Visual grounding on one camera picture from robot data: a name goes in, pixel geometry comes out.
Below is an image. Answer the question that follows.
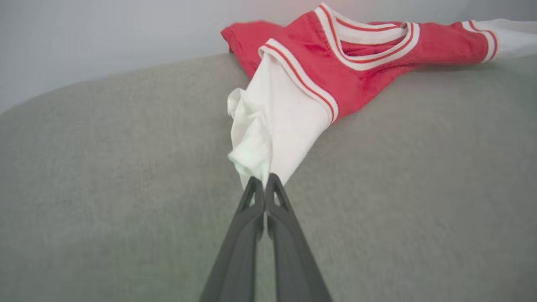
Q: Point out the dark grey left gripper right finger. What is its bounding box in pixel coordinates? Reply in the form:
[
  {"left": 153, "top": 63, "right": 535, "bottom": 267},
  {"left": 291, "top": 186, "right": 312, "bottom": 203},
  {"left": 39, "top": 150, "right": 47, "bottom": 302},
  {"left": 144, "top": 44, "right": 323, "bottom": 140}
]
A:
[{"left": 265, "top": 173, "right": 332, "bottom": 302}]

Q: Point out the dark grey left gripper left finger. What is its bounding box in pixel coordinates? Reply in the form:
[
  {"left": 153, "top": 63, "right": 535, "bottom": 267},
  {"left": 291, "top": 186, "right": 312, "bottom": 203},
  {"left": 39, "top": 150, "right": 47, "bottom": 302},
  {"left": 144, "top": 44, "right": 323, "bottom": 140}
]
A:
[{"left": 199, "top": 176, "right": 266, "bottom": 302}]

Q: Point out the red and white jersey shirt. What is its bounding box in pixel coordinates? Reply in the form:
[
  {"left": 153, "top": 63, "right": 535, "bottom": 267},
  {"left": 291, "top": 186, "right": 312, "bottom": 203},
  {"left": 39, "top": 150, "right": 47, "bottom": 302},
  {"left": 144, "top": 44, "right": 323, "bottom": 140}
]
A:
[{"left": 221, "top": 2, "right": 537, "bottom": 190}]

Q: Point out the grey fabric sofa cushion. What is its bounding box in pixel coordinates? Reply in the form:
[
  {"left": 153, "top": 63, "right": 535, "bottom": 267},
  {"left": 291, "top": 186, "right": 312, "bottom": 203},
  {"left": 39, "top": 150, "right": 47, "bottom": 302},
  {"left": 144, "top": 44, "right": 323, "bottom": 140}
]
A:
[{"left": 0, "top": 52, "right": 537, "bottom": 302}]

